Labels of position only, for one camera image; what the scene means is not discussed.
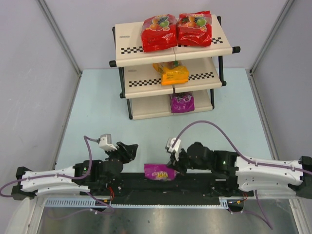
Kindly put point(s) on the orange candy bag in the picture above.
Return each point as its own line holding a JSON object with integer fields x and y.
{"x": 173, "y": 72}

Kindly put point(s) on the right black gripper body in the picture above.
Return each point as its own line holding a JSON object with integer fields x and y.
{"x": 180, "y": 158}

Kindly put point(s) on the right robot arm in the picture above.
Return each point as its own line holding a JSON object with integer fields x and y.
{"x": 244, "y": 174}

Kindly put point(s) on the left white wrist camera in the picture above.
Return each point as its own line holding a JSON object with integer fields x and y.
{"x": 105, "y": 143}

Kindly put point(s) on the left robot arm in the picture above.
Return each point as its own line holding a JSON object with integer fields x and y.
{"x": 93, "y": 177}

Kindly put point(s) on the aluminium rail frame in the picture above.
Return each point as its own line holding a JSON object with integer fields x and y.
{"x": 148, "y": 199}

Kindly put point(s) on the beige three-tier shelf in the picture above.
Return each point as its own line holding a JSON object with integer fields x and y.
{"x": 140, "y": 82}

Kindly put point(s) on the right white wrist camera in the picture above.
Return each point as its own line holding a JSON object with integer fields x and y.
{"x": 173, "y": 145}

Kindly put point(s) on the purple grape candy bag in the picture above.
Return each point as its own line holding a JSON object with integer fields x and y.
{"x": 159, "y": 172}
{"x": 182, "y": 102}

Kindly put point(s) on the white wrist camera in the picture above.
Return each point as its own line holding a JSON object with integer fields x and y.
{"x": 173, "y": 145}
{"x": 105, "y": 143}

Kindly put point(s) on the red fruit candy bag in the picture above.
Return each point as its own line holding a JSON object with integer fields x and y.
{"x": 195, "y": 29}
{"x": 159, "y": 33}

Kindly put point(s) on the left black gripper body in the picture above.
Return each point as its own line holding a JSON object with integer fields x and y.
{"x": 120, "y": 151}

